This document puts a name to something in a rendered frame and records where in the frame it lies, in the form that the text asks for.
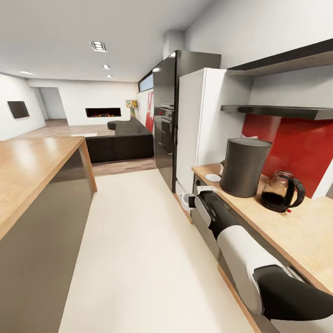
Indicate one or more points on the coffee cup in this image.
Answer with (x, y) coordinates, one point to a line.
(184, 200)

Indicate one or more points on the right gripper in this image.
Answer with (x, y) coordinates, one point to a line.
(191, 202)

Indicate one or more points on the electric kettle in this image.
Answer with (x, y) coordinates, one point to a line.
(279, 191)

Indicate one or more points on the gas fireplace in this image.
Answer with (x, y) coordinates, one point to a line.
(103, 112)

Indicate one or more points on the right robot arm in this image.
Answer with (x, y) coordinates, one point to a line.
(264, 284)

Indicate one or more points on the painting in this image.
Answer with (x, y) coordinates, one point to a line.
(150, 112)

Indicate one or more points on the countertop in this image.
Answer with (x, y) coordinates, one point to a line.
(303, 235)

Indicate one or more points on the saucer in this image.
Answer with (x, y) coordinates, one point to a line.
(213, 177)

